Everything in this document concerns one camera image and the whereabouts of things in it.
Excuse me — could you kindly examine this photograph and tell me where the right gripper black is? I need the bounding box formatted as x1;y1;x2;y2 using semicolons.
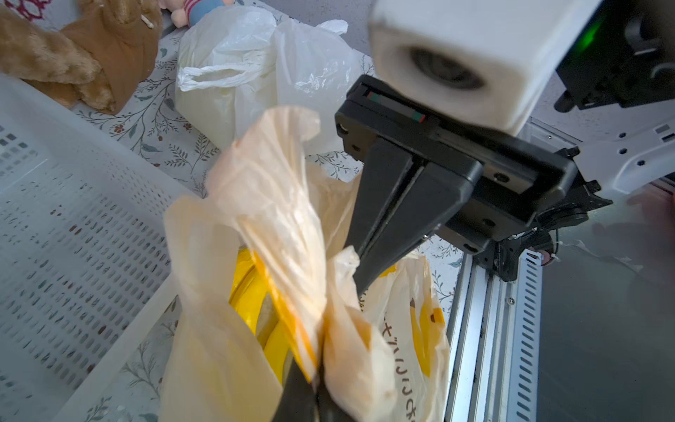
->
335;75;608;295

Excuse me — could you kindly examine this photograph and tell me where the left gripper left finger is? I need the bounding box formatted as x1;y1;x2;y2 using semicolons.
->
272;362;317;422

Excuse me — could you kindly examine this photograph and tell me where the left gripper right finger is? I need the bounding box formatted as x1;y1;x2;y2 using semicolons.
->
316;369;354;422

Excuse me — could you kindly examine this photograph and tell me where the beige plastic bag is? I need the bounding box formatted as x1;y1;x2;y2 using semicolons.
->
157;104;452;422

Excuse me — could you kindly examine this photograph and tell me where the white plastic bag lemon print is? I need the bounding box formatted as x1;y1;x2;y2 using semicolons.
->
175;5;362;155

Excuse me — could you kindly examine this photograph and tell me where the orange-yellow banana bunch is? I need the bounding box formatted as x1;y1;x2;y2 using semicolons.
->
230;248;293;384

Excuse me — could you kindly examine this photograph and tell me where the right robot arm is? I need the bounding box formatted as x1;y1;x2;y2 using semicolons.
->
335;1;674;293

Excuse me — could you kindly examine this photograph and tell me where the white perforated plastic basket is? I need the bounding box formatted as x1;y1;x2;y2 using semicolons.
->
1;77;186;421

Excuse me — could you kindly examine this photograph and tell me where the pink doll blue outfit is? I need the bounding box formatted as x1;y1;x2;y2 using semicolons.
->
158;0;235;28

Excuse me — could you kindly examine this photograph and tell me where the brown teddy bear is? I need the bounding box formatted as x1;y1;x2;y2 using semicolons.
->
1;1;163;114

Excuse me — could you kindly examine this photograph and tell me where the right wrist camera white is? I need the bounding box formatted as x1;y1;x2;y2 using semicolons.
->
368;1;599;135

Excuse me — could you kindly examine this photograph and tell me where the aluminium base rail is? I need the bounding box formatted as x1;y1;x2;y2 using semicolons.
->
445;251;542;421

